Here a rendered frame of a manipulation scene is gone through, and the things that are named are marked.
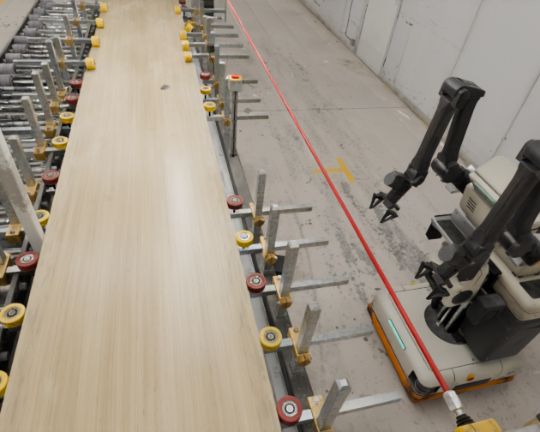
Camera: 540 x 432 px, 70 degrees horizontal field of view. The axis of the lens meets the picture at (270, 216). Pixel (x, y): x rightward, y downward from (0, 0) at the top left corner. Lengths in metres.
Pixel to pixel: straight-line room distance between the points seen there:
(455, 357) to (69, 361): 1.86
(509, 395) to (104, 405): 2.23
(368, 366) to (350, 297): 0.50
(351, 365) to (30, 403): 1.69
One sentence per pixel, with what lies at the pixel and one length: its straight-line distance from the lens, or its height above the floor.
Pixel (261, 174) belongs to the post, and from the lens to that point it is 1.77.
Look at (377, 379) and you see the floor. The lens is 2.51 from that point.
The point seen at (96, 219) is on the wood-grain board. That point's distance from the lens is 1.88.
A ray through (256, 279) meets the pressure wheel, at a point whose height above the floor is 0.91.
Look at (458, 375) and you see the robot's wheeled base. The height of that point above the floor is 0.27.
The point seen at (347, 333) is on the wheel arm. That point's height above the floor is 0.85.
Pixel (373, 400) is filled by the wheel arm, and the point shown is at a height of 0.82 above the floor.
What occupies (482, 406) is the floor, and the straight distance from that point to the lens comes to 2.71.
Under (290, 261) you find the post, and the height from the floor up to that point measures 1.07.
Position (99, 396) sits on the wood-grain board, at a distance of 1.39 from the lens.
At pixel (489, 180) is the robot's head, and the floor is 1.33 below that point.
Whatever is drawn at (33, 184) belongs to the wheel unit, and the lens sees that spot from 2.28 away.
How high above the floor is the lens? 2.14
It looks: 42 degrees down
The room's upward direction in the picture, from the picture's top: 7 degrees clockwise
